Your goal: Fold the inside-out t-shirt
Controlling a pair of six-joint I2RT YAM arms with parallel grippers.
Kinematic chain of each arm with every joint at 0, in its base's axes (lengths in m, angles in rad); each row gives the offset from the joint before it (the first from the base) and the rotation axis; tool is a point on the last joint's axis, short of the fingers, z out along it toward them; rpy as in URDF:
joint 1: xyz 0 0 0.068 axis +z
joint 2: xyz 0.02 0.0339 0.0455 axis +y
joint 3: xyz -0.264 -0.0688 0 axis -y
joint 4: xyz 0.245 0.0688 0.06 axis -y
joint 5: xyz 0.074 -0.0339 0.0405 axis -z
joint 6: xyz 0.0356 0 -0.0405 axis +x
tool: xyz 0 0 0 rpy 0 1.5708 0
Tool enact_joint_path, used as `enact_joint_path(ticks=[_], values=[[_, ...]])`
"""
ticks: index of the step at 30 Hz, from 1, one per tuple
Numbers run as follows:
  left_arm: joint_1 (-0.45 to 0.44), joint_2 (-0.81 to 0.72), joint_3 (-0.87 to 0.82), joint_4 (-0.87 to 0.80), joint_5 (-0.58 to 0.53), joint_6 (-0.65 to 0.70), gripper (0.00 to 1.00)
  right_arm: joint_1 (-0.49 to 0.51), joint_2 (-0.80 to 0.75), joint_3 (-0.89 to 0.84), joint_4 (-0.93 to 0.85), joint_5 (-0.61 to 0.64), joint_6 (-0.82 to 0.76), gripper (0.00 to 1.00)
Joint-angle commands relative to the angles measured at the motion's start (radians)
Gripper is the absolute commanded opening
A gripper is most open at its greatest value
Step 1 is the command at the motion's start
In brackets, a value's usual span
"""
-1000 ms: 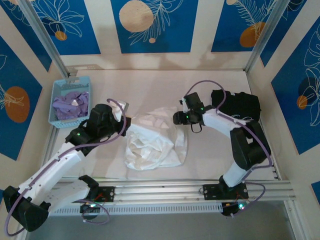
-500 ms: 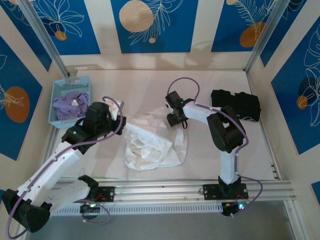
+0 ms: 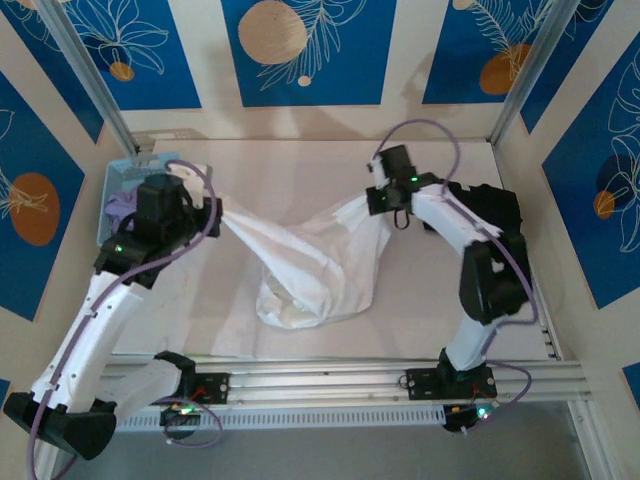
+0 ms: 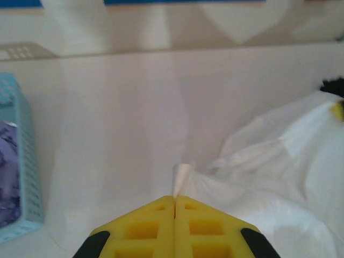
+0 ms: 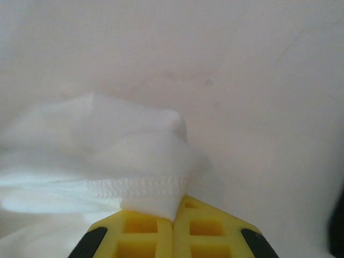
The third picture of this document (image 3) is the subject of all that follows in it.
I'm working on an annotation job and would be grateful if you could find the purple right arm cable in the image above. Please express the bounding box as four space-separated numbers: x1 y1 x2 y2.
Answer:
377 118 540 435

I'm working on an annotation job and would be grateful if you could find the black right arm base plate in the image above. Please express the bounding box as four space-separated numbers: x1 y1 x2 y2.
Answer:
405 367 497 401

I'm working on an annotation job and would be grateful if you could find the crumpled purple garment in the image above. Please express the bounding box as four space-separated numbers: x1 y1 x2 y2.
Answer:
103 192 140 235

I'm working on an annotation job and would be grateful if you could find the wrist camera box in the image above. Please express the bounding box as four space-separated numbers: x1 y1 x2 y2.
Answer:
368 154 392 190
174 162 214 210

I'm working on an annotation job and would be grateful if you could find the small controller circuit board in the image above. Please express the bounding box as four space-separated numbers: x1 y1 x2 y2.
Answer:
159 404 204 441
442 402 501 435

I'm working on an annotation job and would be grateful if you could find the long aluminium frame rail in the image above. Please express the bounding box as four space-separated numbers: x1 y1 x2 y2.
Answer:
42 359 594 414

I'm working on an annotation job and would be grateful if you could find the aluminium frame post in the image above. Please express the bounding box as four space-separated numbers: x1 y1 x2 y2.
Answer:
37 0 139 156
488 0 584 147

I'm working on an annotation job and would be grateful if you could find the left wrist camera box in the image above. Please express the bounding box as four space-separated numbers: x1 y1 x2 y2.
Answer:
174 162 214 210

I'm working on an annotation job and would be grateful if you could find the folded black t-shirt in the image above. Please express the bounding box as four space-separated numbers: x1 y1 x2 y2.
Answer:
424 182 526 251

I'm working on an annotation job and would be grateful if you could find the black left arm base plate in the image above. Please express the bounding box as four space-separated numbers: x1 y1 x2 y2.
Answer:
172 372 231 406

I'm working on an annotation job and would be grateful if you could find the white slotted cable duct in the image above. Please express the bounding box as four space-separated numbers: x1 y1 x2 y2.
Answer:
114 405 446 432

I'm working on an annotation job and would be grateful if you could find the white t-shirt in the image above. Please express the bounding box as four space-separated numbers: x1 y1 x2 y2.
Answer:
222 197 394 331

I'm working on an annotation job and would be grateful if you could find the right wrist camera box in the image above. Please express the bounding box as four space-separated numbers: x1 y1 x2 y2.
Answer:
368 154 392 190

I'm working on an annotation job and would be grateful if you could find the light blue plastic basket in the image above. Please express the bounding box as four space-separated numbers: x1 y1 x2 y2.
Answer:
96 158 215 247

